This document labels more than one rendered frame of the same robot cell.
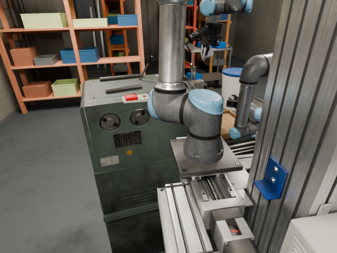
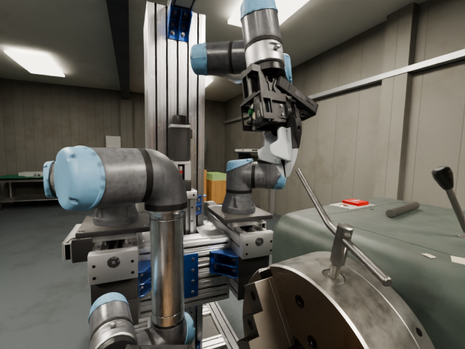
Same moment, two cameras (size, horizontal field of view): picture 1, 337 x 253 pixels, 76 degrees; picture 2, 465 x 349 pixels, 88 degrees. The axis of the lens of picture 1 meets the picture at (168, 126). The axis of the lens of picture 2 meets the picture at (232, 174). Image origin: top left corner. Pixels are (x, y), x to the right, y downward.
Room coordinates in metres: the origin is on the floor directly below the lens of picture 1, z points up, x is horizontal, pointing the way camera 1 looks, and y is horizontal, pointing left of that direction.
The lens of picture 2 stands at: (1.71, -0.43, 1.42)
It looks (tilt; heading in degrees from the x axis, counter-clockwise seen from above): 5 degrees down; 165
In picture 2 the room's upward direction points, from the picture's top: 1 degrees clockwise
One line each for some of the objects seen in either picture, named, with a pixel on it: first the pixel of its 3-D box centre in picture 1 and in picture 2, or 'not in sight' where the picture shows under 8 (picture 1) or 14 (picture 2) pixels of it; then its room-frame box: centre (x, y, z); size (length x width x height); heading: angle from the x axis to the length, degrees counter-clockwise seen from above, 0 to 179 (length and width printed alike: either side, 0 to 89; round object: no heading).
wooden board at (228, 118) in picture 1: (224, 123); not in sight; (1.44, -0.42, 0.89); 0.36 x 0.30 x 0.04; 17
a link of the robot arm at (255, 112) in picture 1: (257, 113); (111, 322); (1.20, -0.54, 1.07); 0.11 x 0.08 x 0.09; 16
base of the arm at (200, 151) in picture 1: (203, 140); (239, 199); (0.69, -0.13, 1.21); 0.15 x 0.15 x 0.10
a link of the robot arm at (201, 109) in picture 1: (203, 111); (241, 173); (0.69, -0.12, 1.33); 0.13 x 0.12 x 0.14; 64
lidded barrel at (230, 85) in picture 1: (235, 89); not in sight; (3.87, -1.26, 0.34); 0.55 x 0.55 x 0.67
